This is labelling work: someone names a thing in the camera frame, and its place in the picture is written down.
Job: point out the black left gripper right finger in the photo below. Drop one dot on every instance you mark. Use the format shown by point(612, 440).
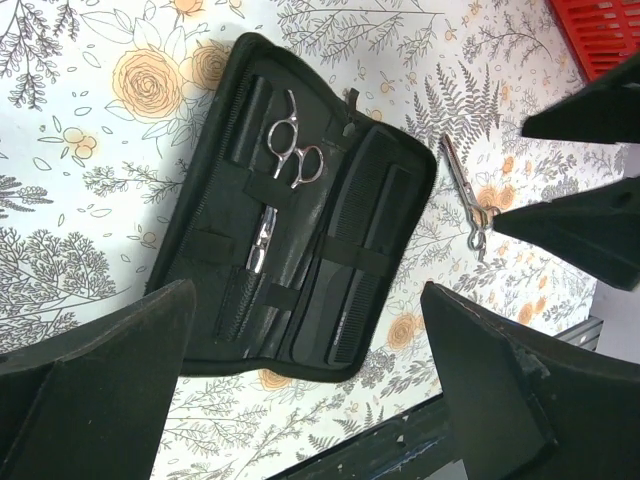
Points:
point(525, 405)

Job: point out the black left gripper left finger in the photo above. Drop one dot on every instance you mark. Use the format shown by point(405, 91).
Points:
point(92, 403)

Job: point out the black wide tooth comb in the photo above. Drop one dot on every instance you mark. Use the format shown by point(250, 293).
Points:
point(377, 193)

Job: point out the black tail comb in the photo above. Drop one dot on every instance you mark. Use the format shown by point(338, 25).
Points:
point(337, 305)

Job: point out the silver thinning scissors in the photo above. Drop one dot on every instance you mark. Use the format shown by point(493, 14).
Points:
point(479, 218)

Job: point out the black zippered tool case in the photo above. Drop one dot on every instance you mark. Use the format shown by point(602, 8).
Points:
point(254, 209)

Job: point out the floral patterned table mat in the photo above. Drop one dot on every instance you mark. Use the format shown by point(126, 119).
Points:
point(102, 103)

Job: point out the red plastic shopping basket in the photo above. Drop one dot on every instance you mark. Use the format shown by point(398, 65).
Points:
point(602, 34)

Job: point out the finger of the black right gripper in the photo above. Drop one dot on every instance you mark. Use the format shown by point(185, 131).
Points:
point(596, 231)
point(606, 111)

